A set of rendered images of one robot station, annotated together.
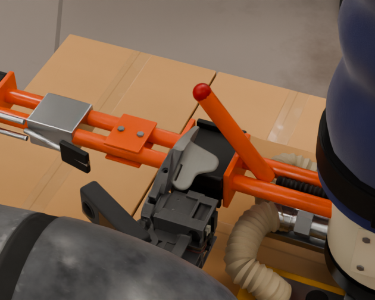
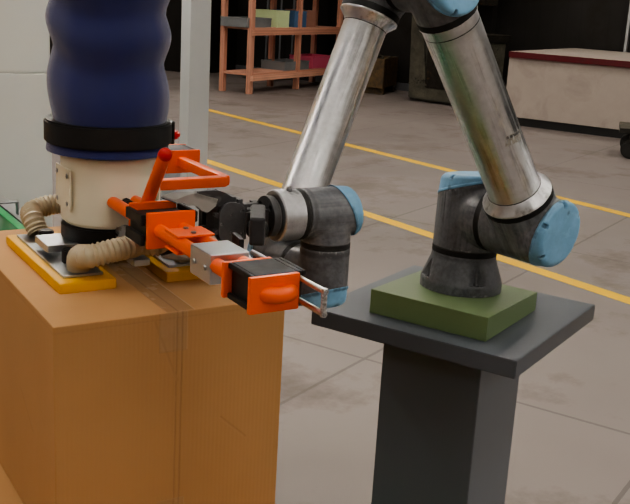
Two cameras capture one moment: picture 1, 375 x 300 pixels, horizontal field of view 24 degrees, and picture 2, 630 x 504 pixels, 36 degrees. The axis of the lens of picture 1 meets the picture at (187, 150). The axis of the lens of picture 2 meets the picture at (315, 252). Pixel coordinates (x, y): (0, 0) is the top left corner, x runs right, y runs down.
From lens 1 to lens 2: 2.21 m
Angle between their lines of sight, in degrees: 112
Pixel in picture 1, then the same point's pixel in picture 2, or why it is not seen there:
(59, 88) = not seen: outside the picture
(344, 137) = (165, 100)
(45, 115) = (233, 248)
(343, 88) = (155, 77)
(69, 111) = (213, 245)
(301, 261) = (134, 275)
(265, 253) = (148, 282)
